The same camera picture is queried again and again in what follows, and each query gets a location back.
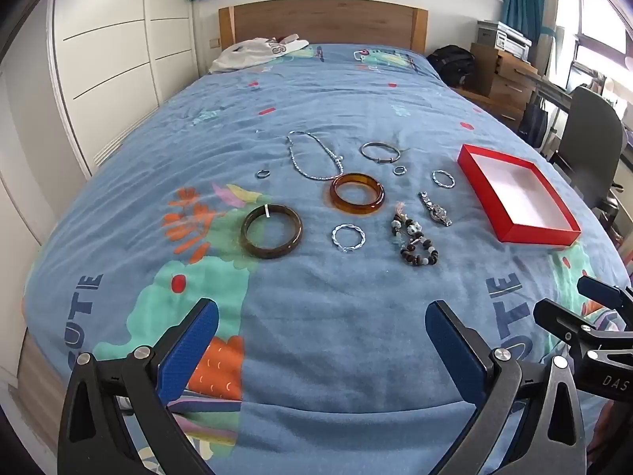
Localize blue printed blanket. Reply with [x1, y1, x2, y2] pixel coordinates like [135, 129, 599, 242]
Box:
[22, 44, 631, 475]

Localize white printer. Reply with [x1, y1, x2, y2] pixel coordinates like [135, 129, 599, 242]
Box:
[477, 20, 534, 57]

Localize twisted silver bracelet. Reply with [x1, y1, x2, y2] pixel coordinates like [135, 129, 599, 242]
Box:
[331, 224, 367, 253]

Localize wooden drawer cabinet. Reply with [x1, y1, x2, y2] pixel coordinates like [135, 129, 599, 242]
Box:
[467, 42, 540, 129]

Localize dark brown bangle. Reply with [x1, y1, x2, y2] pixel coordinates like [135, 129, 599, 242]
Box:
[240, 204, 303, 259]

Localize thin silver bangle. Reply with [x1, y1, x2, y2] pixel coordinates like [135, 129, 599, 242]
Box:
[359, 141, 411, 164]

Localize dark blue bag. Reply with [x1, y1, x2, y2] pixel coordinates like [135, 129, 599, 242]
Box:
[519, 101, 550, 144]

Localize white wardrobe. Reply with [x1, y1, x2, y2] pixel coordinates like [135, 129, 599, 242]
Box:
[47, 0, 196, 179]

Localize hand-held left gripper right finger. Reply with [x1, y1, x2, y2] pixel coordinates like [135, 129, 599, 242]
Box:
[425, 300, 587, 475]

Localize black backpack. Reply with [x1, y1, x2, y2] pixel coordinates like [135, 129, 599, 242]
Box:
[426, 44, 478, 91]

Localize white garment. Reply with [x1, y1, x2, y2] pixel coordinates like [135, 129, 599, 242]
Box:
[208, 34, 310, 74]

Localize person's right forearm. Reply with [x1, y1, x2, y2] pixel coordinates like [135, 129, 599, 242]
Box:
[588, 396, 633, 475]

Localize red box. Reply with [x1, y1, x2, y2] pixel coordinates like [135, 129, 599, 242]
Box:
[456, 143, 582, 248]

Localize wooden headboard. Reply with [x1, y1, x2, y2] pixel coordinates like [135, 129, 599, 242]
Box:
[218, 0, 428, 53]

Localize grey office chair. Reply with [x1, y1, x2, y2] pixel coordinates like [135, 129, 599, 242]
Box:
[549, 85, 626, 209]

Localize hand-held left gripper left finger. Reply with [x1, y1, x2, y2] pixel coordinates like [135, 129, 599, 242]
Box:
[58, 298, 221, 475]

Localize amber bangle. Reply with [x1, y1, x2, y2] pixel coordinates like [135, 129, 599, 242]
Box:
[330, 172, 385, 217]

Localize window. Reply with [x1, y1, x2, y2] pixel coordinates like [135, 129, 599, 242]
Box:
[554, 0, 633, 124]

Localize silver wristwatch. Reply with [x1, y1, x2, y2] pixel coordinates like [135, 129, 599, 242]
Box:
[418, 190, 453, 227]

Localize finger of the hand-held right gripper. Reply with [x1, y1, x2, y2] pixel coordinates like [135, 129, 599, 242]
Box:
[577, 274, 633, 316]
[533, 298, 619, 352]

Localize beaded bracelet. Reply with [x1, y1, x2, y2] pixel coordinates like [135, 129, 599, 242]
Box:
[390, 201, 441, 267]

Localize silver necklace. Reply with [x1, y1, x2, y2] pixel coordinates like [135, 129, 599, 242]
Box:
[286, 130, 345, 182]

